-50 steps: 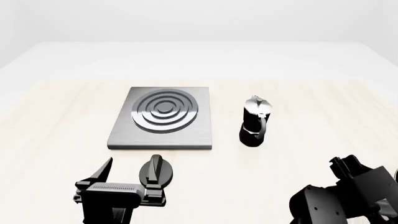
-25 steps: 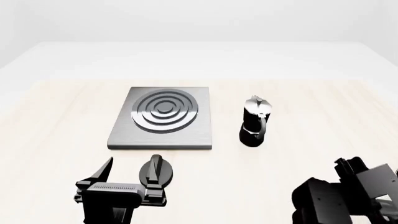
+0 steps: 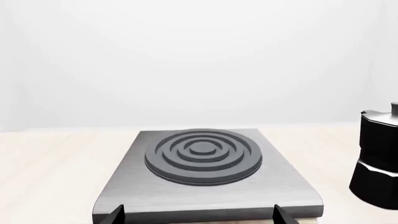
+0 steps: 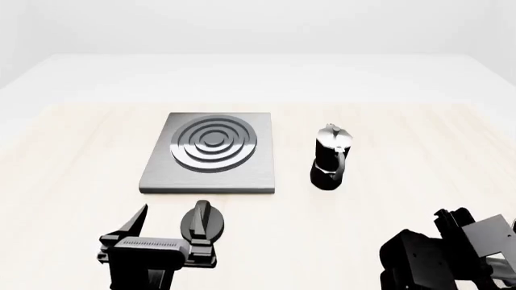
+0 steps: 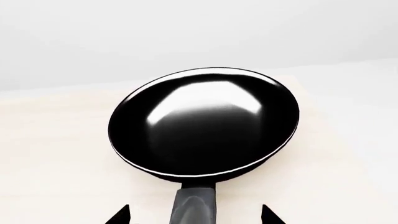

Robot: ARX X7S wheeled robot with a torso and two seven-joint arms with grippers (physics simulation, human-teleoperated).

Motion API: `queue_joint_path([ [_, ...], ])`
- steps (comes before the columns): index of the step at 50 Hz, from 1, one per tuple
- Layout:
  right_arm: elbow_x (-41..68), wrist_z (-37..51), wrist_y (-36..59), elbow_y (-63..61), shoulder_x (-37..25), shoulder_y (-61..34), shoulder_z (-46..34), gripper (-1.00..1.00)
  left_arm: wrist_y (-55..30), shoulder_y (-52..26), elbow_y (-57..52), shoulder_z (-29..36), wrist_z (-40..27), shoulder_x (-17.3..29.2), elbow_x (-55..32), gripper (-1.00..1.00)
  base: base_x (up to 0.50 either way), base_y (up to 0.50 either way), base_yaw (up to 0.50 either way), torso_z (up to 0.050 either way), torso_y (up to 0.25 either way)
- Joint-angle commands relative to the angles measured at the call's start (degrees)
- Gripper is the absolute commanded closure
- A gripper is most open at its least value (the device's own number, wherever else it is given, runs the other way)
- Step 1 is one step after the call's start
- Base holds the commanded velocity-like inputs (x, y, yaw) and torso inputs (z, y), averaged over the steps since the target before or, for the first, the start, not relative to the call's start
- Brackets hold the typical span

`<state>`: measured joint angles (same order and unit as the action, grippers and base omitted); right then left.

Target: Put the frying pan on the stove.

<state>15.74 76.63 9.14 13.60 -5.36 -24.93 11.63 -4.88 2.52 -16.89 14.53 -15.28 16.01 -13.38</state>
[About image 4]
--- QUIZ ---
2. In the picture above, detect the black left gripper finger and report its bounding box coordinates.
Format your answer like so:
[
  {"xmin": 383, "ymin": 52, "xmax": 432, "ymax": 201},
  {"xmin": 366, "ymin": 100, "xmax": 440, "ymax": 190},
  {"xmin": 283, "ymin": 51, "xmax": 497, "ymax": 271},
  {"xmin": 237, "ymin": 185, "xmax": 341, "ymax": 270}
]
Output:
[
  {"xmin": 189, "ymin": 207, "xmax": 208, "ymax": 242},
  {"xmin": 116, "ymin": 203, "xmax": 149, "ymax": 240}
]

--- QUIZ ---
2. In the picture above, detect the grey flat stove with burner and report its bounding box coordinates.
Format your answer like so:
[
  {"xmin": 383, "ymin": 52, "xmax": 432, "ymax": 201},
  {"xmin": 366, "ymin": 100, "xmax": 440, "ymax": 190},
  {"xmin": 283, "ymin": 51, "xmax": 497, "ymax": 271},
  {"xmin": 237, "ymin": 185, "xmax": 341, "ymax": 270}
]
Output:
[{"xmin": 138, "ymin": 111, "xmax": 277, "ymax": 196}]

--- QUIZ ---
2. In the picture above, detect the black oval stove knob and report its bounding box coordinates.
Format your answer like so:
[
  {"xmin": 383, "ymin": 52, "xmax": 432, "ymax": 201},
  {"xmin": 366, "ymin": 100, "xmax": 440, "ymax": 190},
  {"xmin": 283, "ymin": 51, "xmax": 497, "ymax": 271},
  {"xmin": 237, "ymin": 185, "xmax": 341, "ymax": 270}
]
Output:
[{"xmin": 180, "ymin": 199, "xmax": 227, "ymax": 244}]

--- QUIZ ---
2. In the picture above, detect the black and silver moka pot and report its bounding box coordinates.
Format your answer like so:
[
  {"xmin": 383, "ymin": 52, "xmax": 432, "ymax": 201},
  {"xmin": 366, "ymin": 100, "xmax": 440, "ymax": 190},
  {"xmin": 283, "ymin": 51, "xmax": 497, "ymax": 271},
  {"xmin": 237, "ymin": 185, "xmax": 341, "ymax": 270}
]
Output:
[{"xmin": 309, "ymin": 122, "xmax": 354, "ymax": 192}]

